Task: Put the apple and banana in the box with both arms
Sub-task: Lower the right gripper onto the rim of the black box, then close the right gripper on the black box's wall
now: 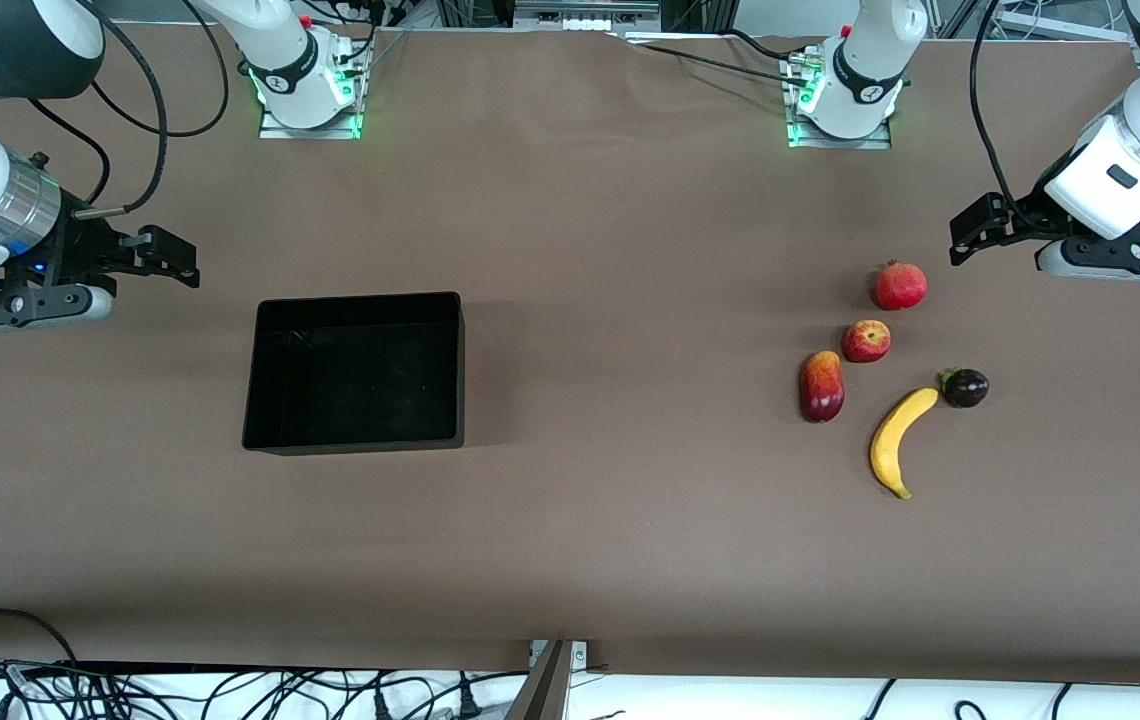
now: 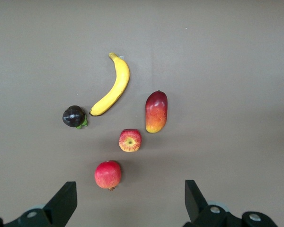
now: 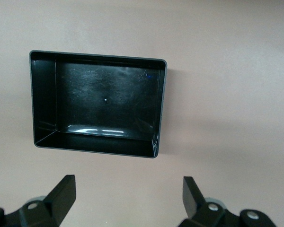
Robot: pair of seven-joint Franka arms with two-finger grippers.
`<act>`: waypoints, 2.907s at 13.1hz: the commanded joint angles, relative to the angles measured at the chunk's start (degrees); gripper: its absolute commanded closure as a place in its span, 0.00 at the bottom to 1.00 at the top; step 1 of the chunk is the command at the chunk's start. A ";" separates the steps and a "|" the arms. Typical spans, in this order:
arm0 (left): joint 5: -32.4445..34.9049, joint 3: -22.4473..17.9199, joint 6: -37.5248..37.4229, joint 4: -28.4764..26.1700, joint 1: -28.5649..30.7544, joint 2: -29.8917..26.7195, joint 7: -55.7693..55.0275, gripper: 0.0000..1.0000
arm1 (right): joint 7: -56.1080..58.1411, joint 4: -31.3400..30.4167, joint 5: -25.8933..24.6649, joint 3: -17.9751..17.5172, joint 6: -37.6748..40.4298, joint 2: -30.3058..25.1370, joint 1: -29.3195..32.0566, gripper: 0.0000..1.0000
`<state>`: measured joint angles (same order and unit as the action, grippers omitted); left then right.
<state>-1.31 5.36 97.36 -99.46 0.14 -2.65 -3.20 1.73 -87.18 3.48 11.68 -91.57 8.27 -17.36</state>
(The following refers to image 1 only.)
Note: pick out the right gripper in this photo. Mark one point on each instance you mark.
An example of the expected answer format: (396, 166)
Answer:
(80, 250)

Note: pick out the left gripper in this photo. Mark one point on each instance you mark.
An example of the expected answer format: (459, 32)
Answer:
(1023, 222)

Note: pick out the red apple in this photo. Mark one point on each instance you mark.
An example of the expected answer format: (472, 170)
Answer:
(866, 341)

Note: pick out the black plastic box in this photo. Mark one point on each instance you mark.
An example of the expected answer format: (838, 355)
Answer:
(355, 375)

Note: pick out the yellow banana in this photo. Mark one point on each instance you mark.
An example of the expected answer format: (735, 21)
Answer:
(895, 440)

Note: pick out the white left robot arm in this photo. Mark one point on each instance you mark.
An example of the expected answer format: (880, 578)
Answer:
(870, 60)

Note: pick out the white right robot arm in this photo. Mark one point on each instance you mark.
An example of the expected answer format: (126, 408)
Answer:
(290, 60)

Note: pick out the red pomegranate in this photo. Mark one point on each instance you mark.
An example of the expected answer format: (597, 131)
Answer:
(901, 286)

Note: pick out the dark purple eggplant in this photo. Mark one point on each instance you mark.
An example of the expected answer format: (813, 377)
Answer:
(966, 387)

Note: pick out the red yellow mango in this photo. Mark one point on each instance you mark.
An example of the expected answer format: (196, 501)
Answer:
(822, 386)

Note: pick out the brown table cover sheet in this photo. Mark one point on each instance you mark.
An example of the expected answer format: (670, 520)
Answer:
(570, 550)

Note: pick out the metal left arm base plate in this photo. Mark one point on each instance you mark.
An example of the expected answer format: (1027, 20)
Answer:
(875, 142)

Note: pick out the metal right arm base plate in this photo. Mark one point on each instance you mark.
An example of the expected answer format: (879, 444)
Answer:
(275, 130)

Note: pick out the silver aluminium frame rail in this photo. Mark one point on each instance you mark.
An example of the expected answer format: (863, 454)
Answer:
(585, 12)

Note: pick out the grey metal mounting bracket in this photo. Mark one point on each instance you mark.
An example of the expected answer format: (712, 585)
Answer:
(555, 665)

